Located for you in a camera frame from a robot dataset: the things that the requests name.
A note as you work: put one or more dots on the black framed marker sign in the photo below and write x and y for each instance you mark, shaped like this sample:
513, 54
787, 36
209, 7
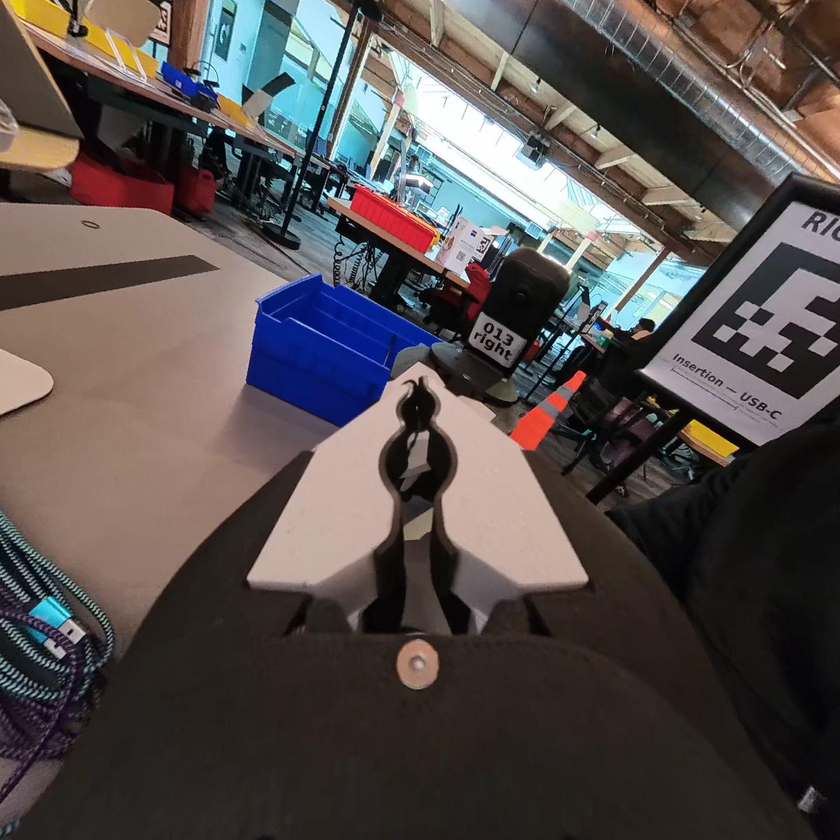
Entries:
754, 328

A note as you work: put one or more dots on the wooden workbench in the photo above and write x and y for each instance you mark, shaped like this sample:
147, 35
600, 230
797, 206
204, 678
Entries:
367, 226

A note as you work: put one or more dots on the white folding stand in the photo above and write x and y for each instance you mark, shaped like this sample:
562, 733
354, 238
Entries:
19, 384

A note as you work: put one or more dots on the red office chair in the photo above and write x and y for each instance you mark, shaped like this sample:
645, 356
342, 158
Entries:
476, 282

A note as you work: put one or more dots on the person's right forearm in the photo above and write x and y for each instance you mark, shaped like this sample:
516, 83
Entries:
754, 590

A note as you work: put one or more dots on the wooden edged display board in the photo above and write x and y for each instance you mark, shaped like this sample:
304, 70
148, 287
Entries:
33, 79

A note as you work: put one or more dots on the blue plastic bin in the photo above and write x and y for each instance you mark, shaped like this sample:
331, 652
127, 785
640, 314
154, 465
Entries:
308, 367

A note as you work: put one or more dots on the yellow bin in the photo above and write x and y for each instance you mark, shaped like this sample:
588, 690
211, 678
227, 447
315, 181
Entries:
709, 441

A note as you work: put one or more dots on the white cardboard box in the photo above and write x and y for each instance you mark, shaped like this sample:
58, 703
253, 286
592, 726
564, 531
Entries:
463, 246

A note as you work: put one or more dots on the silver spiral ceiling duct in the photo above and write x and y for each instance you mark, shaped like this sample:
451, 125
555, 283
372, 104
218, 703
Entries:
689, 79

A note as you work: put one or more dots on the black floor lamp stand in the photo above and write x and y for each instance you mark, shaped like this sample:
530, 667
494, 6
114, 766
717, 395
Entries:
282, 236

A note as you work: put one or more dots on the red plastic crate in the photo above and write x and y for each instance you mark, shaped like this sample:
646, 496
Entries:
394, 216

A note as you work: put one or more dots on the orange traffic cone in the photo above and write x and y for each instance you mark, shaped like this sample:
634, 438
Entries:
548, 413

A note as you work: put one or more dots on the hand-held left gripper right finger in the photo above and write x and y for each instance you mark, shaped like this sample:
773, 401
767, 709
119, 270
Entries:
512, 512

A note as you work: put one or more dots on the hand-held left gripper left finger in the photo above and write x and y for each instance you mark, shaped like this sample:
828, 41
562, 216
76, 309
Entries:
328, 512

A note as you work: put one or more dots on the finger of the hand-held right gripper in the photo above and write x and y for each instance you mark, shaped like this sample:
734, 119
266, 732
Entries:
482, 407
415, 467

